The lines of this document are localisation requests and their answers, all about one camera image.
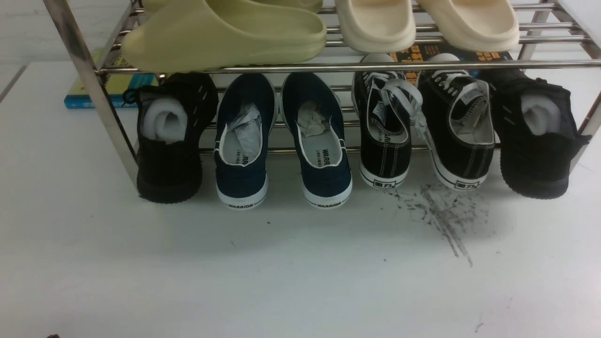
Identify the green foam slide far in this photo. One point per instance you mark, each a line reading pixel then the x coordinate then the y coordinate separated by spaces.
pixel 281 3

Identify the black knit sneaker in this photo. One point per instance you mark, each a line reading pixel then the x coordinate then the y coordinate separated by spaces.
pixel 171 119
pixel 538 133

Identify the black knit sneaker right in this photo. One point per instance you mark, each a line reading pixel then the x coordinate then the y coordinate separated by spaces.
pixel 538 133

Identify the black canvas sneaker left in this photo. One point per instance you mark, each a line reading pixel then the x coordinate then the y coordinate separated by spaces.
pixel 386 103

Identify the stainless steel shoe rack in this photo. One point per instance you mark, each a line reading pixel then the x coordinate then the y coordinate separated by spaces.
pixel 552 22

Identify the cream foam slide right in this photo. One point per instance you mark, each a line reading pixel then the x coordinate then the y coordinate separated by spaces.
pixel 475 25

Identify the navy canvas shoe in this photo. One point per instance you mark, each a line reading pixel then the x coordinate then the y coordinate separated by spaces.
pixel 245 118
pixel 313 115

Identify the green foam slide near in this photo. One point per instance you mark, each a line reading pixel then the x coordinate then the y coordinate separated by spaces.
pixel 197 35

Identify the black knit sneaker left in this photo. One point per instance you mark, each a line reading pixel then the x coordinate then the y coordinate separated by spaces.
pixel 171 119

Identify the black canvas sneaker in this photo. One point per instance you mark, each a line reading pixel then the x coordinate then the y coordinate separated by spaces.
pixel 386 103
pixel 456 124

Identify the cream foam slide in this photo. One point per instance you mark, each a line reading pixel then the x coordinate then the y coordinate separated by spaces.
pixel 377 26
pixel 475 25

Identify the green foam slide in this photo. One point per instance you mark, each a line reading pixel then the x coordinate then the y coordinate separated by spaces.
pixel 281 3
pixel 197 35

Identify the blue yellow book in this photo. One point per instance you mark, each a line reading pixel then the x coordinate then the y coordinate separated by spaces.
pixel 78 97

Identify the black canvas sneaker right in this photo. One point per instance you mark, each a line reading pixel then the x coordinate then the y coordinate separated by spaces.
pixel 456 124

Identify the cream foam slide left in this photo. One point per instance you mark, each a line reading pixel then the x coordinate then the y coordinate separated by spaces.
pixel 377 26

